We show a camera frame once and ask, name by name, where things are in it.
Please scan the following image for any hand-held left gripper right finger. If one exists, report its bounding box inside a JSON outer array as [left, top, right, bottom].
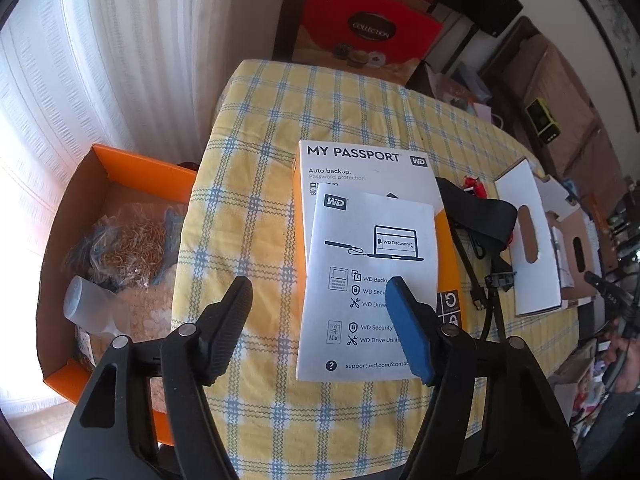
[[387, 276, 583, 480]]

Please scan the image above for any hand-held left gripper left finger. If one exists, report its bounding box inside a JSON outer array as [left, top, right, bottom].
[[52, 275, 254, 480]]

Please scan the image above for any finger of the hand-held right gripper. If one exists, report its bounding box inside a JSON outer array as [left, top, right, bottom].
[[584, 271, 610, 295]]

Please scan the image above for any white cardboard box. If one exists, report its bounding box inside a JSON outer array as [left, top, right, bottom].
[[494, 156, 598, 317]]

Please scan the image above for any white printed leaflet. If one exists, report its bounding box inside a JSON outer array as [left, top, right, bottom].
[[295, 191, 440, 383]]

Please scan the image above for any white and orange hard drive box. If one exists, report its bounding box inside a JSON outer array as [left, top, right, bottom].
[[292, 140, 468, 342]]

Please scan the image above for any person's right hand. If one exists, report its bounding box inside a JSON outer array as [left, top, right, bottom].
[[604, 335, 640, 397]]

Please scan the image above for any bag of metal clips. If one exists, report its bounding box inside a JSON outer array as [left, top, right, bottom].
[[65, 205, 183, 292]]

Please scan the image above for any black fabric pouch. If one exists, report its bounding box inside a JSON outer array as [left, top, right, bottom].
[[436, 177, 517, 257]]

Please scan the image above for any yellow checked tablecloth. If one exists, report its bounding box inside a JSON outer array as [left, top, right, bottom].
[[170, 59, 581, 480]]

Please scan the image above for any clear plastic bottle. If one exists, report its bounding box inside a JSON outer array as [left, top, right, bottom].
[[62, 276, 132, 339]]

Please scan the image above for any green portable device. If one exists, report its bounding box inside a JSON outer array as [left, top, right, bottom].
[[524, 97, 562, 144]]

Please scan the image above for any brown sofa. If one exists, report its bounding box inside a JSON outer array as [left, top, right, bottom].
[[480, 15, 632, 241]]

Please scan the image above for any orange cardboard box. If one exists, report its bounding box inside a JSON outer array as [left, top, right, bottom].
[[37, 144, 201, 448]]

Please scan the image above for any cluttered open bag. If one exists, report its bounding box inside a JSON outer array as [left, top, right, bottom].
[[425, 62, 495, 117]]

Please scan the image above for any white curtain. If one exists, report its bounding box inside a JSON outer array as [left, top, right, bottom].
[[0, 0, 242, 411]]

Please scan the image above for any red Collection gift box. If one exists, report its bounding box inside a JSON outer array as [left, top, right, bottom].
[[292, 0, 446, 77]]

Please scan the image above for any black cable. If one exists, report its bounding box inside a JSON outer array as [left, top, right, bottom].
[[450, 220, 517, 343]]

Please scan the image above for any framed wall picture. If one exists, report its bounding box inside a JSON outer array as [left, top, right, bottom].
[[550, 0, 640, 127]]

